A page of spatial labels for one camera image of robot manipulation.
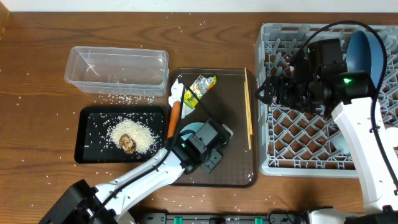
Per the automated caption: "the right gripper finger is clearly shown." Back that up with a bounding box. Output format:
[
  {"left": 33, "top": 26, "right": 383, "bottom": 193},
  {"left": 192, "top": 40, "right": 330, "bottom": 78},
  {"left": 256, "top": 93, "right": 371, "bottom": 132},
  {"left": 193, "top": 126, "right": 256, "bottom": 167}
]
[
  {"left": 255, "top": 92, "right": 275, "bottom": 105},
  {"left": 256, "top": 77, "right": 277, "bottom": 93}
]

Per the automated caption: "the light blue rice bowl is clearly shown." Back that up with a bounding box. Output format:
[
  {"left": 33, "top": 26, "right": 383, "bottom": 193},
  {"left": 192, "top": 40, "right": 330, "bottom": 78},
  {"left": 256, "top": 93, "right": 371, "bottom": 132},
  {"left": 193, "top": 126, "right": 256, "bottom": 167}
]
[{"left": 179, "top": 121, "right": 234, "bottom": 147}]

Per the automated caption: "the orange carrot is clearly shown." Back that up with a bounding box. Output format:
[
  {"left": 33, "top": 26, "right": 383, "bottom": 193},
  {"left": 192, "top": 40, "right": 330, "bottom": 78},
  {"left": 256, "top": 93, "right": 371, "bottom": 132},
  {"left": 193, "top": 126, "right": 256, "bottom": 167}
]
[{"left": 167, "top": 101, "right": 181, "bottom": 138}]

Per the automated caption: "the light blue cup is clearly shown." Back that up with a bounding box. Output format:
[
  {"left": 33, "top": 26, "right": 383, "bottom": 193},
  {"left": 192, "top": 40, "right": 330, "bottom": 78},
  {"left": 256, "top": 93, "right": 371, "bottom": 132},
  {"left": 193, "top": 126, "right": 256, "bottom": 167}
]
[{"left": 331, "top": 134, "right": 350, "bottom": 155}]

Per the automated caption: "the yellow green snack wrapper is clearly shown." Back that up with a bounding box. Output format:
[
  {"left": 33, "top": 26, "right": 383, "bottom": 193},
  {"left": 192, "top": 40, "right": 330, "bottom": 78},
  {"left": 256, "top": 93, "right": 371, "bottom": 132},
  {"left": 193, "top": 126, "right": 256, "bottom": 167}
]
[{"left": 184, "top": 75, "right": 217, "bottom": 109}]

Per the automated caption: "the white rice pile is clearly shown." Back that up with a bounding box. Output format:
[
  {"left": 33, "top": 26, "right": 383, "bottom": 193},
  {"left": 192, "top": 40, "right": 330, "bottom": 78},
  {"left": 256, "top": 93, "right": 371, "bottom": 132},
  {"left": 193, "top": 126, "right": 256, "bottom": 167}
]
[{"left": 107, "top": 118, "right": 158, "bottom": 154}]

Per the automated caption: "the white tissue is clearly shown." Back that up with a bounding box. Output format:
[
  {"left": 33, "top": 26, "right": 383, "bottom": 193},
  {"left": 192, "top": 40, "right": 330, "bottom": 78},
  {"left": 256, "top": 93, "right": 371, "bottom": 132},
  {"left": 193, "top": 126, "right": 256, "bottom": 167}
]
[{"left": 168, "top": 78, "right": 194, "bottom": 119}]

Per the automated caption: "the dark blue plate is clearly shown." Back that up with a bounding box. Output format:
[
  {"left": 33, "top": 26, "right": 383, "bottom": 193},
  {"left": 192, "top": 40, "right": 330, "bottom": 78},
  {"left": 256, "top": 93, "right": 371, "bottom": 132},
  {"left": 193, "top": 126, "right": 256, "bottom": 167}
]
[{"left": 346, "top": 31, "right": 384, "bottom": 88}]

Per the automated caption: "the brown food scrap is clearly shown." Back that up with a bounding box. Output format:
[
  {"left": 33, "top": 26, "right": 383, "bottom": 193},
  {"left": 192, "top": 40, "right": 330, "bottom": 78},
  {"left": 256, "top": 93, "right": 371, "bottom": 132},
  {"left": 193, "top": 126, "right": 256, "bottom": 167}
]
[{"left": 118, "top": 134, "right": 137, "bottom": 154}]

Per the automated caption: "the pink cup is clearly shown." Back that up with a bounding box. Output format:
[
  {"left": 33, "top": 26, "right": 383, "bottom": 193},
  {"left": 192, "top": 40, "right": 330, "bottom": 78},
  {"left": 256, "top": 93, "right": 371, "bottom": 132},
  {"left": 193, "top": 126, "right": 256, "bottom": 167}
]
[{"left": 384, "top": 124, "right": 398, "bottom": 148}]

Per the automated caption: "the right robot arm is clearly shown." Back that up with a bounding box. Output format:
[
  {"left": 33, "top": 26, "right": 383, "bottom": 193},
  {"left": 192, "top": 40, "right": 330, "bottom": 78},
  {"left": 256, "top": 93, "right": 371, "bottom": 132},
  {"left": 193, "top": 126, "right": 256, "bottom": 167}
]
[{"left": 256, "top": 31, "right": 397, "bottom": 223}]

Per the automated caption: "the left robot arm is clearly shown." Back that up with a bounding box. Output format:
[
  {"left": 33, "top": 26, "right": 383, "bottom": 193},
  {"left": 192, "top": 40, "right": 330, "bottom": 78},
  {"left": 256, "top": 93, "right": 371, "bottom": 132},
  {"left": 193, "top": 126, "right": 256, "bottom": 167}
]
[{"left": 40, "top": 119, "right": 233, "bottom": 224}]

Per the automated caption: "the grey dishwasher rack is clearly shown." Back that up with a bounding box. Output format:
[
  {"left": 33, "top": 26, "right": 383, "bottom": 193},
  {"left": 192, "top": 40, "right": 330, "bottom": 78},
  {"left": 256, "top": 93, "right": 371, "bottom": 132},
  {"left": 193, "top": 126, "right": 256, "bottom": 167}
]
[{"left": 254, "top": 23, "right": 397, "bottom": 178}]

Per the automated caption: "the brown serving tray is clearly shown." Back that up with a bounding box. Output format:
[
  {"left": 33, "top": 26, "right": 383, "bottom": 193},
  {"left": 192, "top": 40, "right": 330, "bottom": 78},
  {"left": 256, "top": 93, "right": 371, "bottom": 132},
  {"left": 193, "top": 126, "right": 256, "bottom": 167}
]
[{"left": 167, "top": 68, "right": 258, "bottom": 188}]

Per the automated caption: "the black plastic tray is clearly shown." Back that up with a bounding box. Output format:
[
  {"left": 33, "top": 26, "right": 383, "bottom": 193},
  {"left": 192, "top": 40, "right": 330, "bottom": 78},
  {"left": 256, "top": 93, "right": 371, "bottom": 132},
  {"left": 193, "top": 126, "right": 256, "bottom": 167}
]
[{"left": 74, "top": 106, "right": 165, "bottom": 164}]

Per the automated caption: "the clear plastic bin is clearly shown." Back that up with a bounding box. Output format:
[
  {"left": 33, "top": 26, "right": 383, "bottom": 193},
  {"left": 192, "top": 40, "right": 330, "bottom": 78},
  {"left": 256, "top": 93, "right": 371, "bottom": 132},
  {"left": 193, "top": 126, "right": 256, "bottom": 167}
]
[{"left": 64, "top": 46, "right": 169, "bottom": 96}]

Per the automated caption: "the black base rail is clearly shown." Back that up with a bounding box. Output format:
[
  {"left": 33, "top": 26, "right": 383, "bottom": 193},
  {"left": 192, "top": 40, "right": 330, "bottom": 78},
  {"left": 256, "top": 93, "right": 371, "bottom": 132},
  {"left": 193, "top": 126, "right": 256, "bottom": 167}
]
[{"left": 132, "top": 209, "right": 310, "bottom": 224}]

